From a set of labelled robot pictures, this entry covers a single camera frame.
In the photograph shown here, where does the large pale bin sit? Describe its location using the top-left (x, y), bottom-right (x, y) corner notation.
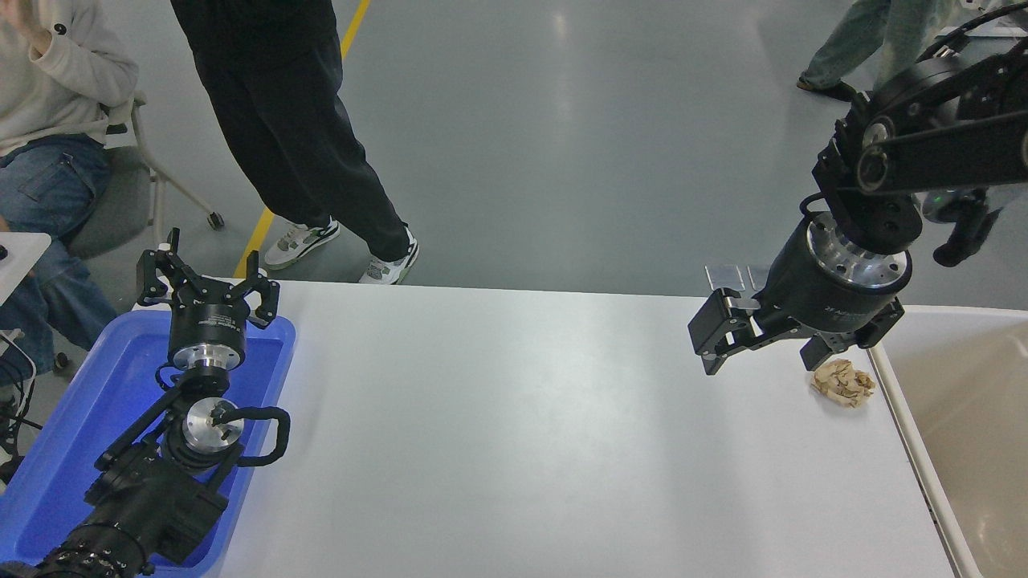
top-left (870, 305), bottom-right (1028, 578)

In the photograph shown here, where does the grey chair with white frame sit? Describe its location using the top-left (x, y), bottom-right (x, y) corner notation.
top-left (68, 96), bottom-right (226, 262)

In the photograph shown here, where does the standing person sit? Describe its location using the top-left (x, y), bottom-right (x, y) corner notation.
top-left (170, 0), bottom-right (420, 286)

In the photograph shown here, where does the small white side table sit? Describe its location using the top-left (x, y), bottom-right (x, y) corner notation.
top-left (0, 233), bottom-right (51, 306)

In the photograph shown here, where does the seated person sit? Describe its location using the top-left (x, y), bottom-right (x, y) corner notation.
top-left (0, 0), bottom-right (141, 386)

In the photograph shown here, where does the black cable bundle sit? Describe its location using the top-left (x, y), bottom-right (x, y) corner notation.
top-left (0, 331), bottom-right (39, 482)

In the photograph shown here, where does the walking person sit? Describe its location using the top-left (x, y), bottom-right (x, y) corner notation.
top-left (798, 0), bottom-right (965, 102)

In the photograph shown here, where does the blue plastic tray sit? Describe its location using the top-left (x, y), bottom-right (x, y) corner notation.
top-left (0, 309), bottom-right (296, 572)

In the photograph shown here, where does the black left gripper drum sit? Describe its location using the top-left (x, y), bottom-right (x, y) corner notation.
top-left (167, 281), bottom-right (248, 352)

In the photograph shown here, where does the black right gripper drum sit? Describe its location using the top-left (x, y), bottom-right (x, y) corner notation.
top-left (759, 223), bottom-right (904, 336)

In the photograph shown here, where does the tan paper ball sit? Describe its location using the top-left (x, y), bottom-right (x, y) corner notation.
top-left (811, 359), bottom-right (876, 409)

